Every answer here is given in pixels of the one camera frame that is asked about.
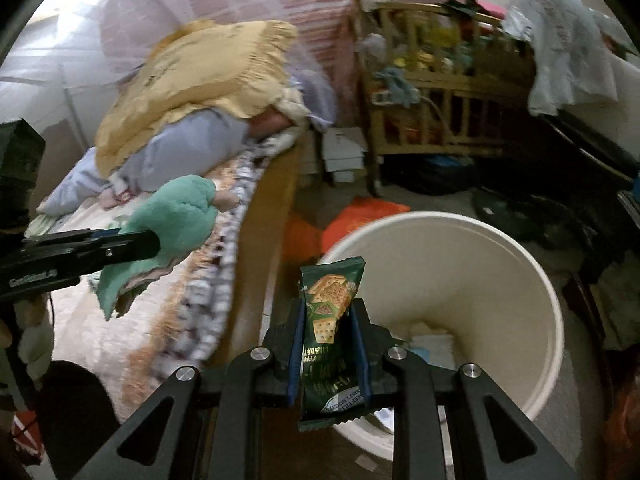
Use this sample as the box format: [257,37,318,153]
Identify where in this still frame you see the green cracker packet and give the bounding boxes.
[298,257,366,431]

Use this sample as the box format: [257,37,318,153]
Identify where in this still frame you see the white trash bucket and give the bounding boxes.
[259,210,565,463]

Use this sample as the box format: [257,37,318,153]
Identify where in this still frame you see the green towel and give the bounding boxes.
[96,174,218,318]

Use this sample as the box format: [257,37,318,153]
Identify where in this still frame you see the white blue medicine box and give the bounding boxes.
[409,334,456,370]

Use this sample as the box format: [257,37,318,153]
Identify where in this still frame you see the gloved left hand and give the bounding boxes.
[1,295,54,410]

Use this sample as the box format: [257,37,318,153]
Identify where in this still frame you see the white bottle red label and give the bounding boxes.
[111,178,132,204]

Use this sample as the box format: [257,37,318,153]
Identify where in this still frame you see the grey-blue blanket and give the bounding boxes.
[37,70,337,217]

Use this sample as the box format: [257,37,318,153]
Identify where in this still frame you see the red paper bag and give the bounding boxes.
[283,196,410,262]

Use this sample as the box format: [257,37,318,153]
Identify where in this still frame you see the yellow knitted blanket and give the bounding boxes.
[94,20,297,178]

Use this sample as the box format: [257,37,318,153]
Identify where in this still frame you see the white cardboard boxes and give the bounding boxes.
[321,127,367,183]

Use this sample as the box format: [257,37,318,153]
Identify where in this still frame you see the wooden baby crib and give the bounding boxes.
[352,0,536,195]

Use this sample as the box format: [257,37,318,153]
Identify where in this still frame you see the white plastic bag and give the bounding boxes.
[502,0,617,116]

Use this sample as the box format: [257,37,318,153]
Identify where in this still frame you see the wooden bed frame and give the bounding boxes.
[210,142,304,365]

